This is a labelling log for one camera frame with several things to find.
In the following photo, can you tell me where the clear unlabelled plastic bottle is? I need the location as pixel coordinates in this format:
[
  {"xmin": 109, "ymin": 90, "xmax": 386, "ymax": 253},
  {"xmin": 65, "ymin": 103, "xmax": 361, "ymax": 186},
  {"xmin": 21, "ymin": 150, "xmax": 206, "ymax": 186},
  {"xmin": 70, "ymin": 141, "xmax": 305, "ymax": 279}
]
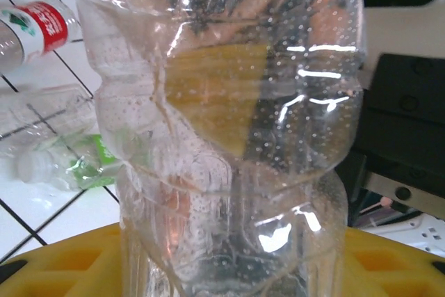
[{"xmin": 67, "ymin": 0, "xmax": 366, "ymax": 297}]

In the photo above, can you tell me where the clear bottle green cap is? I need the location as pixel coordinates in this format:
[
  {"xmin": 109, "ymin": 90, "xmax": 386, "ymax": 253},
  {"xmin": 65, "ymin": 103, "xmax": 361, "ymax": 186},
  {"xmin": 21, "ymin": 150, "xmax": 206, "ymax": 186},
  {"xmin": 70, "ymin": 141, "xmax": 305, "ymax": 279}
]
[{"xmin": 0, "ymin": 83, "xmax": 97, "ymax": 161}]

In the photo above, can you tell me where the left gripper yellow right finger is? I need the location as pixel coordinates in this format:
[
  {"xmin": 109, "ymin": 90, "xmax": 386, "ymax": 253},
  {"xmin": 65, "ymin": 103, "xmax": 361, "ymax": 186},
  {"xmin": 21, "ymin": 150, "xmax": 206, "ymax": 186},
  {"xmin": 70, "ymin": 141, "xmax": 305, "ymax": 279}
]
[{"xmin": 342, "ymin": 227, "xmax": 445, "ymax": 297}]

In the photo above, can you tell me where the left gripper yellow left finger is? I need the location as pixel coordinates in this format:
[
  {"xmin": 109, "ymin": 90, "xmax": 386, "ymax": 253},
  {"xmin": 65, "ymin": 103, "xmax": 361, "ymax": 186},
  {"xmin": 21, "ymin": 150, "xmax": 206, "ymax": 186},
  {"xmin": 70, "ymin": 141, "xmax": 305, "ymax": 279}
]
[{"xmin": 0, "ymin": 222, "xmax": 124, "ymax": 297}]

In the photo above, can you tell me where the green label clear bottle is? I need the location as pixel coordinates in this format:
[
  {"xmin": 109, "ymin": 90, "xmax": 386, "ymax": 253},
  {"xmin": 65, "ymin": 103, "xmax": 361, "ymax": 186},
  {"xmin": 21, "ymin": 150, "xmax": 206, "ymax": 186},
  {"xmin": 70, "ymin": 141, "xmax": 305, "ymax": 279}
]
[{"xmin": 15, "ymin": 132, "xmax": 122, "ymax": 192}]

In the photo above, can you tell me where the red white label water bottle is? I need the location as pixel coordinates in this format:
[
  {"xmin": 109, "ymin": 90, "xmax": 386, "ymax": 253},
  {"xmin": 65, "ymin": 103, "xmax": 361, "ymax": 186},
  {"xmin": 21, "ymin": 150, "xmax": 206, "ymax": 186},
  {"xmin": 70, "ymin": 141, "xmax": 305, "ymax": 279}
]
[{"xmin": 0, "ymin": 0, "xmax": 81, "ymax": 76}]

